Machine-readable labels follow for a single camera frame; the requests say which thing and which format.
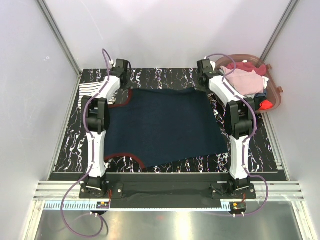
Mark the black white striped tank top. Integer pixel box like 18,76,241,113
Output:
78,82,116,110

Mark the navy tank top red trim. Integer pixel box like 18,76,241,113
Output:
104,88,228,169

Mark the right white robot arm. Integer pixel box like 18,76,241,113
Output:
197,58,257,181

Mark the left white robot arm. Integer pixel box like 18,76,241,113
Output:
78,59,132,179

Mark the light pink garment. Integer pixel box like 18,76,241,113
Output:
220,66,269,96

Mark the grey garment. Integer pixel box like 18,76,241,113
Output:
245,89,268,99

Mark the orange red garment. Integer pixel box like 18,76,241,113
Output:
258,100,274,111

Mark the brown translucent plastic basket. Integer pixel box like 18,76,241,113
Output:
214,54,283,113

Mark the left small circuit board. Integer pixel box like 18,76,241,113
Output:
96,201,110,209

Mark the small circuit board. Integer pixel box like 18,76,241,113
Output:
231,202,247,212
96,201,110,209

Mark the right small circuit board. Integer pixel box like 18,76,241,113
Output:
231,202,247,212

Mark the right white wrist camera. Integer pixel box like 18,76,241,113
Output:
210,61,216,71

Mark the left aluminium corner post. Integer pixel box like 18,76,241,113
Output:
35,0,82,77

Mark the aluminium corner post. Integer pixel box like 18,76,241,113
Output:
35,0,82,77
260,0,300,61

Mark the right aluminium corner post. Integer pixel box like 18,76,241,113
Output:
260,0,300,61

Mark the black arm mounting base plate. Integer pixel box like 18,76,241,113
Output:
46,173,256,210

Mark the aluminium frame rail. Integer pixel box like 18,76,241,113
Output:
33,181,304,202

